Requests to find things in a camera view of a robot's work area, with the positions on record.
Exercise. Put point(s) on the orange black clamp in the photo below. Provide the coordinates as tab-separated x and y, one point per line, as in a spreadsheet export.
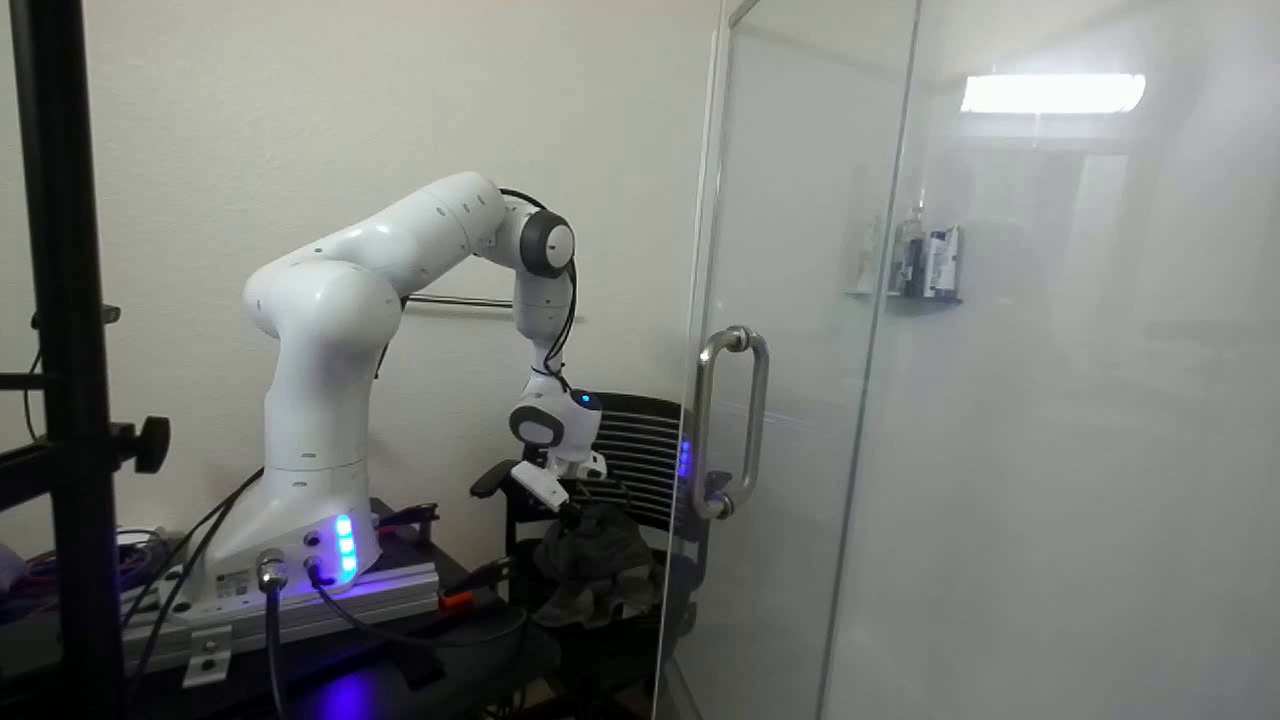
469	591

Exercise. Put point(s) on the chrome towel bar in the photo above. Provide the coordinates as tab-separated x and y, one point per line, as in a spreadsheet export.
456	304

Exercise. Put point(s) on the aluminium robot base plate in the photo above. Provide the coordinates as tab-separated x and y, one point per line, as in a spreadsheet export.
202	642

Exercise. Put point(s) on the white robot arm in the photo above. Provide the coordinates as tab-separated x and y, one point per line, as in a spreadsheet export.
332	311

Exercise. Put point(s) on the black work table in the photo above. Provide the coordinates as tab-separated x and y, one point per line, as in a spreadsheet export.
409	668

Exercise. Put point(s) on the glass shower door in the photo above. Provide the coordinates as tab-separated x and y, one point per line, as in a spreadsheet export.
1063	494

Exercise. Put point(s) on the grey towel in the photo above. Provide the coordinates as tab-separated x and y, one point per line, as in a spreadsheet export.
598	569

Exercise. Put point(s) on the chrome door handle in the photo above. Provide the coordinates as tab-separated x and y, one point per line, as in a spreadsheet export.
729	446

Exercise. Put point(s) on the black metal stand post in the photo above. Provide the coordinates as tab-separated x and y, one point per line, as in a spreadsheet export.
73	462

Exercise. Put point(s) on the blue toiletry container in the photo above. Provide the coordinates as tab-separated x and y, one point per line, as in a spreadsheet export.
925	263

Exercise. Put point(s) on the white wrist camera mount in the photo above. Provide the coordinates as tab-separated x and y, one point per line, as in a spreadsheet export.
538	482

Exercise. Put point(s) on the black stand knob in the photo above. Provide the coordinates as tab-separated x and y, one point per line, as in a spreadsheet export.
141	446

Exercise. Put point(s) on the black mesh office chair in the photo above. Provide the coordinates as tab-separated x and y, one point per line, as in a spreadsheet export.
642	440

